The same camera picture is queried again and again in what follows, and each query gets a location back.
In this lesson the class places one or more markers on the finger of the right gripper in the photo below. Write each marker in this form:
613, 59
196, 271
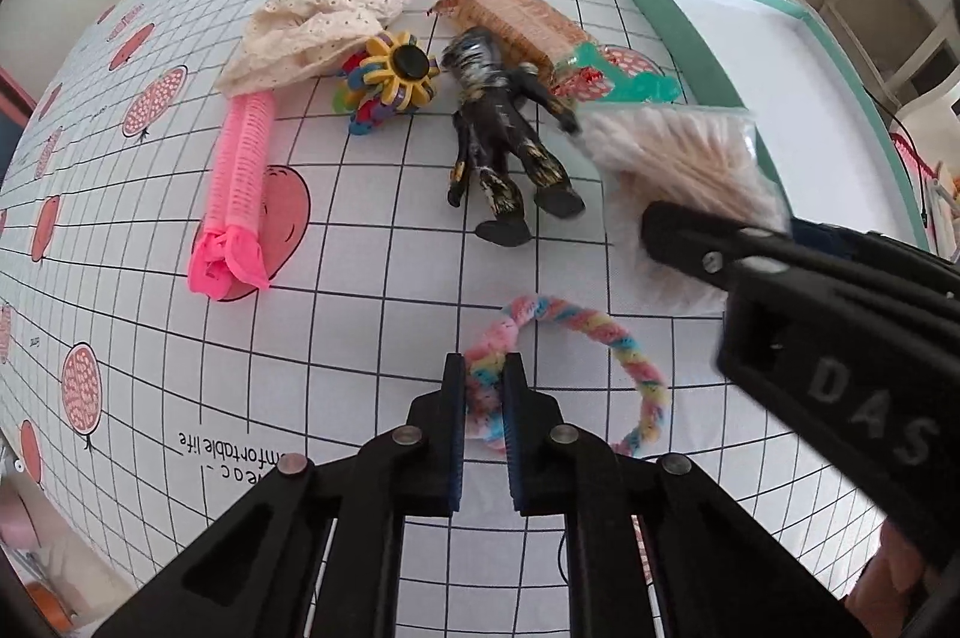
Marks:
724, 253
830, 239

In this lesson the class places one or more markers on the pomegranate grid tablecloth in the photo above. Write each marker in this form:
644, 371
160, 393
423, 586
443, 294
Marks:
138, 410

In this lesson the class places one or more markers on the cream lace cloth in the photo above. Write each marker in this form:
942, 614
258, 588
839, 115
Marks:
288, 41

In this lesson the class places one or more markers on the person's hand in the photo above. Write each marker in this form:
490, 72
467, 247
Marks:
893, 587

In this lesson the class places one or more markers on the teal shallow box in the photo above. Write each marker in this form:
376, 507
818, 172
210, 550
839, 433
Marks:
820, 137

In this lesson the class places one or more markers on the packet of brown biscuits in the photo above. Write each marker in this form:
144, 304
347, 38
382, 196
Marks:
530, 31

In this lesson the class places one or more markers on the bag of cotton swabs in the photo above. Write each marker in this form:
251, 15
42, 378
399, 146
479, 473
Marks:
702, 157

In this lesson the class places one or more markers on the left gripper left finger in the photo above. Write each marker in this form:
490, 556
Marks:
440, 416

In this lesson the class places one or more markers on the green gecko toy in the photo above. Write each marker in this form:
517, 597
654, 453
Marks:
611, 73

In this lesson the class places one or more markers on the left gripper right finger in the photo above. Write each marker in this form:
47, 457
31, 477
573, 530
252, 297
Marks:
528, 418

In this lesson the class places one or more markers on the pink ribbed fabric roll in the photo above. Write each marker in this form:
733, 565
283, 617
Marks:
228, 249

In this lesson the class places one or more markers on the black gold action figure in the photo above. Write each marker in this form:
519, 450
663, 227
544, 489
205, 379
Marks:
490, 128

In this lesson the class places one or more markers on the colourful flower toy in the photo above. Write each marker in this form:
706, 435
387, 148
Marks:
390, 76

